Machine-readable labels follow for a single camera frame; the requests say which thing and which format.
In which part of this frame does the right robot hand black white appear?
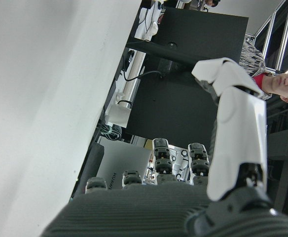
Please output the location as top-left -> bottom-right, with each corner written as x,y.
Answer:
39,57 -> 288,237

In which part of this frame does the person with glasses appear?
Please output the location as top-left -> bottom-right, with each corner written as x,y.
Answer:
239,39 -> 288,105

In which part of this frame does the black monitor panel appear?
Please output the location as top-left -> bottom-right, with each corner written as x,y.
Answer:
125,5 -> 250,142

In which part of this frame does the aluminium cage frame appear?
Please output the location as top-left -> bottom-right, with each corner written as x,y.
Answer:
245,0 -> 288,73

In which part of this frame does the black cable with plug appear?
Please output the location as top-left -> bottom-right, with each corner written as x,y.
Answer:
122,48 -> 165,82

